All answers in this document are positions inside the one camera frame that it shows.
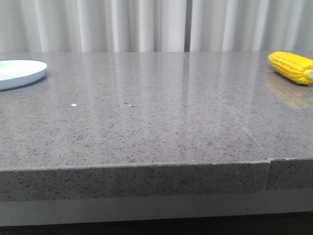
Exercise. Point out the yellow corn cob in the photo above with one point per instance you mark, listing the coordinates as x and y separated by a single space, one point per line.
296 68

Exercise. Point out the white pleated curtain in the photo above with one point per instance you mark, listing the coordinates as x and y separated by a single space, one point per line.
155 25

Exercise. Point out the light blue round plate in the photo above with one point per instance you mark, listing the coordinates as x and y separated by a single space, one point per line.
16 73

